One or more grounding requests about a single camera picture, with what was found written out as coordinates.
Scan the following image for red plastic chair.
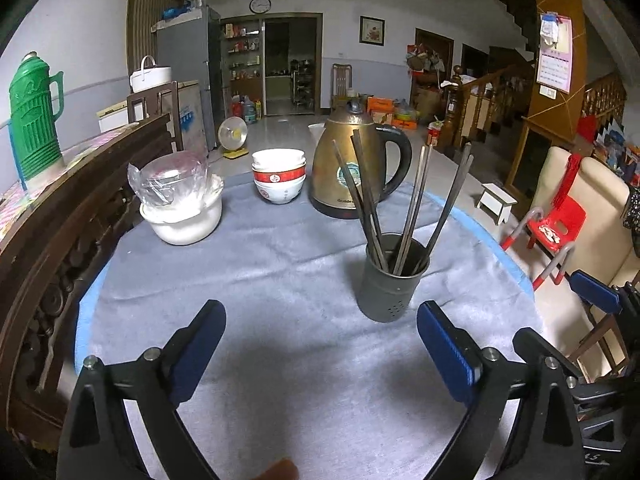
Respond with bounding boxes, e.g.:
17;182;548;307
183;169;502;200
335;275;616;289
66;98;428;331
500;195;588;291

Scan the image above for wall calendar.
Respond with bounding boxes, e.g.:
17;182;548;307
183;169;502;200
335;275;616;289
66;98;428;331
536;12;573;94

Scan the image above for dark wooden chair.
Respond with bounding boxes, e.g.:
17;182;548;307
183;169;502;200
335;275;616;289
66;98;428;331
126;81;183;153

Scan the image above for plain white bowl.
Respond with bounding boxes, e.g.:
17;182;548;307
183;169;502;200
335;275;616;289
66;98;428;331
251;148;306;169

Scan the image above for beige armchair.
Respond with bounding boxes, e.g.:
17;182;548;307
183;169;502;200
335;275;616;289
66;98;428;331
525;146;640;381

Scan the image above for gold electric kettle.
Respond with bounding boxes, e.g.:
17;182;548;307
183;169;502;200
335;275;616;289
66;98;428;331
309;98;413;221

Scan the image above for grey refrigerator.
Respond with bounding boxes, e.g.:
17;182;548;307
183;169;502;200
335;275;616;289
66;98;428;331
156;6;223;153

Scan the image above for metal kitchen rack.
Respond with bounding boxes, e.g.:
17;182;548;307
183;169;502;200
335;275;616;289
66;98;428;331
292;60;316;108

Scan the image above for white pot with handle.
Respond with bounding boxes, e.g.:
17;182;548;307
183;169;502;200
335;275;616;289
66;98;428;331
130;55;172;93

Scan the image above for grey tablecloth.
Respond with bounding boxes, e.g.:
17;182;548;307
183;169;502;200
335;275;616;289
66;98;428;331
75;152;543;480

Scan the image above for red tassel ornament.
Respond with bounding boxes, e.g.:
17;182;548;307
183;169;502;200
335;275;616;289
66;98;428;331
552;153;583;208

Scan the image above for person's left hand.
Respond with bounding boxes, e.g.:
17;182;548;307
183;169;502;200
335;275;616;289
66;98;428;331
254;458;301;480

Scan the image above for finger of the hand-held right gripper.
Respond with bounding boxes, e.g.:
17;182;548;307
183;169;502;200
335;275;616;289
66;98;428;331
570;269;624;316
512;326;584;387

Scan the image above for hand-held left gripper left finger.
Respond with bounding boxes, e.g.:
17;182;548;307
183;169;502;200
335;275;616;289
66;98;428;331
56;299;227;480

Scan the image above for grey metal chopstick holder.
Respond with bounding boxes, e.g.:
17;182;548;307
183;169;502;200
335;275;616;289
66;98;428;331
356;232;431;323

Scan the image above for white chest freezer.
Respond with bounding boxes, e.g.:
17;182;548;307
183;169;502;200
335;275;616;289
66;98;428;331
97;80;208;156

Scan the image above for light wooden chair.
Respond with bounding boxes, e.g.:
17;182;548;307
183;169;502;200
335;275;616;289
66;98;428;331
331;63;353;111

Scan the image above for red banded white bowl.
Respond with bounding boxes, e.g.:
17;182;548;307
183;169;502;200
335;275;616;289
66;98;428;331
252;165;306;185

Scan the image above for blue thermos flask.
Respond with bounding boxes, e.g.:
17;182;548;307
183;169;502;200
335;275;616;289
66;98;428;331
7;122;28;191

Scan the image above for patterned table mat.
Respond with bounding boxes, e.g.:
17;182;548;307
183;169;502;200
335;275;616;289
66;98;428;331
0;127;141;241

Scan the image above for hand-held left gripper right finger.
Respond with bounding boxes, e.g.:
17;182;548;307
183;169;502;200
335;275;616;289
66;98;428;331
416;301;586;480

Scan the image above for small white stool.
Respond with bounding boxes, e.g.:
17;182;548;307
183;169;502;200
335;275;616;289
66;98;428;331
476;183;518;226

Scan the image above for wooden stair railing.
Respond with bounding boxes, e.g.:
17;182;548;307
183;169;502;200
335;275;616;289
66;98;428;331
440;63;536;151

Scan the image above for white bowl with red mark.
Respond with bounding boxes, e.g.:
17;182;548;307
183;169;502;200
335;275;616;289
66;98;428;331
255;178;304;205

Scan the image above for small electric fan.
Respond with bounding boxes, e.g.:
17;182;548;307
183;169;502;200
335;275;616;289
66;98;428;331
217;116;250;160

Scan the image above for shelf with bottles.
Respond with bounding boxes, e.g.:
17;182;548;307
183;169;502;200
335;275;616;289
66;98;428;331
222;20;263;116

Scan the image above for carved dark wooden table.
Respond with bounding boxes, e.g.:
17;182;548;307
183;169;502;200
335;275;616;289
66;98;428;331
0;112;173;436

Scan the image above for green thermos flask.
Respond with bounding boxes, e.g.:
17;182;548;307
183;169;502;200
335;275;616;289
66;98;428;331
9;51;65;181

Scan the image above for framed picture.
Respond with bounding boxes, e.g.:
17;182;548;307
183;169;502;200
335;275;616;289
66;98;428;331
359;16;386;47

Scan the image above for bunch of dark chopsticks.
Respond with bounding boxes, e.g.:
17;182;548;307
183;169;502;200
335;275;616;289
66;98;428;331
332;129;475;277

